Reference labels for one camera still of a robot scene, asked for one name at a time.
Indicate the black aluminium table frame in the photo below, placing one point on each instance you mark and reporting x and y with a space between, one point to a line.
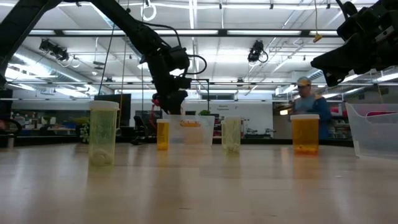
264 141

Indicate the large orange pill bottle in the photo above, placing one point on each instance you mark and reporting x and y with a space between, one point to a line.
304 133

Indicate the green pill bottle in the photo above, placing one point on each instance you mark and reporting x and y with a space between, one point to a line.
102 133
232 133

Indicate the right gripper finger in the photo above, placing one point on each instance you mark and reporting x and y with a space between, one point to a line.
332 65

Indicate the person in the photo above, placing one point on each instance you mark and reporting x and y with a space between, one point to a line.
311 105

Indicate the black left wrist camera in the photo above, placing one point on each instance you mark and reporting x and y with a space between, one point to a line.
179 58

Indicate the clear plastic bin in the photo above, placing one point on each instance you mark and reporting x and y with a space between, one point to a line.
207 130
373 137

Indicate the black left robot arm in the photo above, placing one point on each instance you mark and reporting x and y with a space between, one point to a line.
130 25

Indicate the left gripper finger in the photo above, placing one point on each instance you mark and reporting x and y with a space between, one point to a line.
174 102

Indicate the green background plant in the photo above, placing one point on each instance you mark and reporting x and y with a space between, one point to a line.
204 112

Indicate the black hanging camera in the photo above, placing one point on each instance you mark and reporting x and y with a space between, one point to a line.
54 49
255 51

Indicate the black office chair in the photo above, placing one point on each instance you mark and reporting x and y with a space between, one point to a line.
140 127

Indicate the black monitor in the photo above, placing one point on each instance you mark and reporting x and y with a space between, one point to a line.
125 109

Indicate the small green succulent plant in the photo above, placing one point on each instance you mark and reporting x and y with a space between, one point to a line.
84 133

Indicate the black overhead light bar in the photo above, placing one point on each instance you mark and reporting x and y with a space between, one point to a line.
222 32

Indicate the yellow hanging plug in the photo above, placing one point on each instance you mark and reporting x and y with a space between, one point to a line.
317 38

